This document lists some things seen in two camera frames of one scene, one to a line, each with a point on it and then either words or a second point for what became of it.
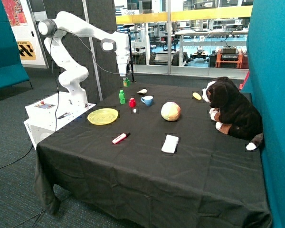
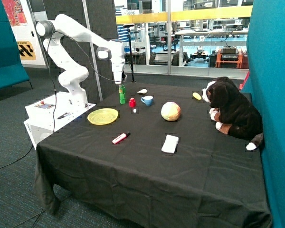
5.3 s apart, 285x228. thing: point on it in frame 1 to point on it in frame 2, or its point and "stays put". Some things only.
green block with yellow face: [127, 82] to [122, 89]
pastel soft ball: [170, 111] stays put
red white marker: [120, 137] stays put
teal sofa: [6, 67] stays put
